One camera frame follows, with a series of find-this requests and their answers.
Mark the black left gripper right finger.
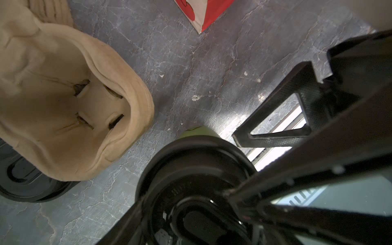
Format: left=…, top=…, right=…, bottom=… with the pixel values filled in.
left=224, top=83, right=392, bottom=245

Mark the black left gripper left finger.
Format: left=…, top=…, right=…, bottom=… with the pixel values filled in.
left=94, top=195, right=215, bottom=245

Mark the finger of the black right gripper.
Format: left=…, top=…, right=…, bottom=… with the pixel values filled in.
left=232, top=61, right=325, bottom=148

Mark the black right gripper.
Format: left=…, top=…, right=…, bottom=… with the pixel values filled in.
left=322, top=30, right=392, bottom=104

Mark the black plastic cup lid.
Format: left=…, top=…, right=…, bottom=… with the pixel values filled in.
left=135, top=136, right=260, bottom=245

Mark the red white paper bag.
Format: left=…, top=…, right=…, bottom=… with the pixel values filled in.
left=174, top=0, right=235, bottom=34

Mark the brown pulp cup carrier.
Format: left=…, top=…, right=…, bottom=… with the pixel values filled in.
left=1, top=1, right=154, bottom=181

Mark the green paper coffee cup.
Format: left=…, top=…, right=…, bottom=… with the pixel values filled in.
left=177, top=126, right=220, bottom=139

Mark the stack of black lids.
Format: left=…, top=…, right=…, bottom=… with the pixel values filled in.
left=1, top=140, right=78, bottom=203

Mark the aluminium mounting rail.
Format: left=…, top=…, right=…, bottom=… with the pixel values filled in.
left=247, top=105, right=327, bottom=207

